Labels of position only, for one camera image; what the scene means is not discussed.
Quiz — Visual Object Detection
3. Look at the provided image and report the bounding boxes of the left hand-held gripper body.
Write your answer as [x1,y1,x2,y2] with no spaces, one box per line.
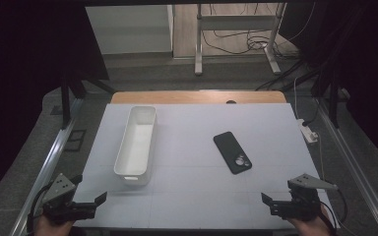
[41,172,97,226]

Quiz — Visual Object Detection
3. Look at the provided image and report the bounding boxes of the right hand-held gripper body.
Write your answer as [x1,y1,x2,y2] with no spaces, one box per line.
[270,173,339,220]

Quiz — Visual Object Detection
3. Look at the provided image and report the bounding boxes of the black smartphone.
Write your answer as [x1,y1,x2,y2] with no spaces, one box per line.
[213,131,253,175]

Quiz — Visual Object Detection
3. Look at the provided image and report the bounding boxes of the white plastic storage bin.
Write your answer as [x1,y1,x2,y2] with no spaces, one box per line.
[113,105,158,187]

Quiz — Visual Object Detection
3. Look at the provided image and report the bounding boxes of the person's right hand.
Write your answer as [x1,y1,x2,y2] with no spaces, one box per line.
[288,212,334,236]

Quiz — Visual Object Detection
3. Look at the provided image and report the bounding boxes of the person's left hand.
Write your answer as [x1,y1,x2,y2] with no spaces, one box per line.
[33,214,77,236]

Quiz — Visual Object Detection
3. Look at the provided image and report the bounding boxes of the white power strip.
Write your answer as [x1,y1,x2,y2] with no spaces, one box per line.
[295,118,320,145]

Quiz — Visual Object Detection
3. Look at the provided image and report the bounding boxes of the white table mat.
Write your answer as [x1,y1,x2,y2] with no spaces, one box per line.
[63,102,342,230]

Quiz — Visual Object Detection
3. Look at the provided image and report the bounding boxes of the black metal stand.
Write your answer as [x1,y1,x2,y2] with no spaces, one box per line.
[309,65,343,130]
[59,70,116,131]

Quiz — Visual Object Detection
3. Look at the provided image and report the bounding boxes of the dark curtain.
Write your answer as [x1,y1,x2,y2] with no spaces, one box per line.
[0,0,110,210]
[279,0,378,165]

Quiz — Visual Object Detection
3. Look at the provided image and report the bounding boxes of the wooden table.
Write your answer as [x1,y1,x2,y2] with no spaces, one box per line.
[110,90,288,105]

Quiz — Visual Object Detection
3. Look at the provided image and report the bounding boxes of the white cabinet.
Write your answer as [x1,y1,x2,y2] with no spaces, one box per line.
[85,4,175,56]

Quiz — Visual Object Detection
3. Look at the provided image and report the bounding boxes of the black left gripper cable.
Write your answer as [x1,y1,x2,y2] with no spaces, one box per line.
[26,183,52,234]

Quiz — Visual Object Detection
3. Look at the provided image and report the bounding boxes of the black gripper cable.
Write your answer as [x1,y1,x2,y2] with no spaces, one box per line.
[26,183,52,234]
[319,187,349,234]

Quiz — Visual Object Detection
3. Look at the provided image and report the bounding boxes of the aluminium floor rail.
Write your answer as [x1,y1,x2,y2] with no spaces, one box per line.
[9,97,85,236]
[314,97,378,236]

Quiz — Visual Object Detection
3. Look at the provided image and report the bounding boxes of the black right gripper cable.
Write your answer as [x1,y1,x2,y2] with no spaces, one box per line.
[319,187,349,234]

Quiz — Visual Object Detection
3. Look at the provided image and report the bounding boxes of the white power cable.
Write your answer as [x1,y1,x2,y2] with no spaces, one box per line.
[292,77,301,121]

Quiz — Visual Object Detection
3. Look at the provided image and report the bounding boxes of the thick black floor cables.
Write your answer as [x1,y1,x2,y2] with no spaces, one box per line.
[255,58,323,92]

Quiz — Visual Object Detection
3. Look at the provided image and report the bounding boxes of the tangle of black floor cables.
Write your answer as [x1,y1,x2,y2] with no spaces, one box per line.
[200,3,317,57]

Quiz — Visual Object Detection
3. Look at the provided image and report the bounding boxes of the grey metal desk frame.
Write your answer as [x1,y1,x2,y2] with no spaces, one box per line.
[194,3,288,77]

